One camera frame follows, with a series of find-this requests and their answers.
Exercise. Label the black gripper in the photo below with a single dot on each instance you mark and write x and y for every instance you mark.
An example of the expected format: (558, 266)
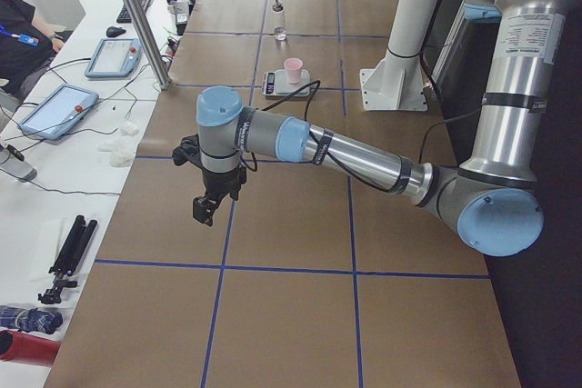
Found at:
(221, 181)

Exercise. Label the glass sauce dispenser bottle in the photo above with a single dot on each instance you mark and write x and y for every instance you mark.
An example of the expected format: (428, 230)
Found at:
(279, 21)

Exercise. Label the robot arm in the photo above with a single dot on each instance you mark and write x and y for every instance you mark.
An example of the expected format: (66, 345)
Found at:
(487, 201)

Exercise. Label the digital kitchen scale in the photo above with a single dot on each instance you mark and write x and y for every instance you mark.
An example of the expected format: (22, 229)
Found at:
(275, 83)

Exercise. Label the crumpled white tissue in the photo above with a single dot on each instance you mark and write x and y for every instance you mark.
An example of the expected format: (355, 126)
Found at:
(120, 151)

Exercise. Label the black folded tripod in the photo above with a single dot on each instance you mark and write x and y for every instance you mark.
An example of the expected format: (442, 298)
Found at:
(68, 259)

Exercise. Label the far teach pendant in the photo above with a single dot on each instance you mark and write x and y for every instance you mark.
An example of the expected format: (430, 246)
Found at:
(114, 58)

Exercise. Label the teach pendant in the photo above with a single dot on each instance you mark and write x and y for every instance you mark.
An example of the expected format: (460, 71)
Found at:
(114, 58)
(59, 112)

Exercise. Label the near teach pendant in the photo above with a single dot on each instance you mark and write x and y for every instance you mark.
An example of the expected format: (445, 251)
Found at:
(59, 112)

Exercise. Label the black computer mouse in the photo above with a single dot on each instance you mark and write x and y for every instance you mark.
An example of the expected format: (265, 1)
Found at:
(114, 31)

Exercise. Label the blue folded umbrella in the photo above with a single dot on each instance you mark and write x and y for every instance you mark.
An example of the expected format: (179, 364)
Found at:
(30, 320)

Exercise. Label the seated person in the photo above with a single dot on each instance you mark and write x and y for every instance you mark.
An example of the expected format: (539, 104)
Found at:
(28, 47)

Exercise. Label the red cylinder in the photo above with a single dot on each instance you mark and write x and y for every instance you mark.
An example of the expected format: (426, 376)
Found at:
(18, 347)

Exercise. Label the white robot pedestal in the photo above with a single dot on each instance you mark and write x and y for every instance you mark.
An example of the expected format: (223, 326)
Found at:
(396, 83)

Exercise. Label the aluminium frame post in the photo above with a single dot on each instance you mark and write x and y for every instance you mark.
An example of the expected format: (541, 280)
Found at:
(148, 42)

